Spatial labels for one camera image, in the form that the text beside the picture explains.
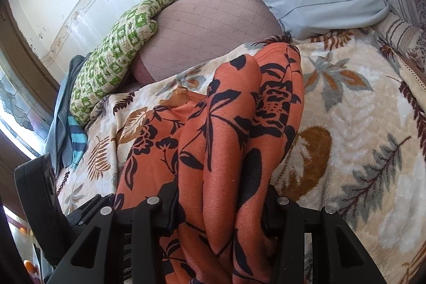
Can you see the striped floral bedcover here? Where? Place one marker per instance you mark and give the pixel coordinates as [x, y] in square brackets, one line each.
[402, 4]

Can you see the cream leaf-print blanket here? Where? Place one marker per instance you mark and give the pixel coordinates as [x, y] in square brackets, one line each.
[349, 124]

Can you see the green checkered pillow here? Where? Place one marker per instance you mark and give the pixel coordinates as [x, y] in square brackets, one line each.
[113, 57]

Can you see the orange floral garment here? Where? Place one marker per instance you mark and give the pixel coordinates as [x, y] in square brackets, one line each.
[226, 124]

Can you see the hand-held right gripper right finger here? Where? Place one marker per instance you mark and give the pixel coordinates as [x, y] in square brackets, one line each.
[271, 214]

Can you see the grey-blue cloth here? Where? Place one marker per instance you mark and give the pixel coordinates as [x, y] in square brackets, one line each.
[60, 117]

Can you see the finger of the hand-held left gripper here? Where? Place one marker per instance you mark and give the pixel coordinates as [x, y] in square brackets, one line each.
[86, 207]

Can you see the blue striped cloth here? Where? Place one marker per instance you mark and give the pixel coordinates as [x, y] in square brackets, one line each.
[78, 141]

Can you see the patterned glass window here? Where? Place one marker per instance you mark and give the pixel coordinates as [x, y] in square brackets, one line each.
[16, 104]

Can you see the pink quilted cushion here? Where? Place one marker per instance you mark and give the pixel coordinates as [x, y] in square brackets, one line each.
[206, 27]

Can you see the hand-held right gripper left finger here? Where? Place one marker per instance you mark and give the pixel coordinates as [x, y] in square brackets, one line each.
[166, 210]

